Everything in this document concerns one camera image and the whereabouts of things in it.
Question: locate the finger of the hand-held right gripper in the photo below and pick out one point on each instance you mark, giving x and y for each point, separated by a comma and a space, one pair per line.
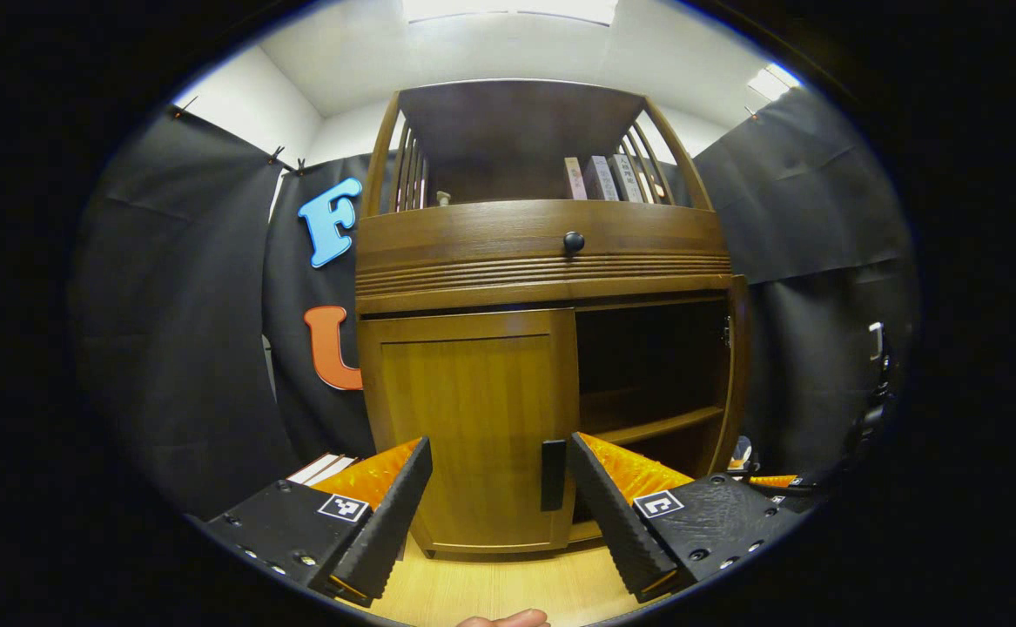
777, 482

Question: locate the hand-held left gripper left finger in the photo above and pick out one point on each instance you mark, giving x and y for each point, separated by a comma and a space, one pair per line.
386, 514

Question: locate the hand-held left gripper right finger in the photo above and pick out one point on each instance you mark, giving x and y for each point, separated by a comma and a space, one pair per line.
612, 514

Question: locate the wooden cabinet door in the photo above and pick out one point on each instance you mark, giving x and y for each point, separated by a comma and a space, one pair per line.
738, 366
473, 392

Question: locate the wooden double-door shoe cabinet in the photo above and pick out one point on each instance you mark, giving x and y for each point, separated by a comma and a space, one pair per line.
516, 131

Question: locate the metal door hinge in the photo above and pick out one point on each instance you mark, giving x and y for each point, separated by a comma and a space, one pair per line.
724, 332

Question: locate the wooden cabinet drawer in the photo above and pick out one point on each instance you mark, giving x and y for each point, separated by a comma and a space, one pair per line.
438, 239

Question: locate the penguin plush toy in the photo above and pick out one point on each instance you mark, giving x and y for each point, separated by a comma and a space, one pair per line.
741, 451

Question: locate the wooden inner shelf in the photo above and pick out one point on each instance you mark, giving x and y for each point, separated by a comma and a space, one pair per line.
656, 425

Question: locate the black round drawer knob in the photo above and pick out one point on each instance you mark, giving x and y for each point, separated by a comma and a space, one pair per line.
574, 242

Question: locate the black backdrop cloth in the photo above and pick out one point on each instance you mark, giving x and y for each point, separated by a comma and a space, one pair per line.
194, 305

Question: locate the grey book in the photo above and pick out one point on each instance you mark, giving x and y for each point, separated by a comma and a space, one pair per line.
601, 178

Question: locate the mauve book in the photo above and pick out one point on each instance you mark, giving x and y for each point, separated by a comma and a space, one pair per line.
575, 178

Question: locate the small ceiling light panel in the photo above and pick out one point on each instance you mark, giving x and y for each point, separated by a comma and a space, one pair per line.
771, 83

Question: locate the large ceiling light panel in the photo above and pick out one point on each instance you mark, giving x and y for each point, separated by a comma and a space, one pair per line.
508, 9

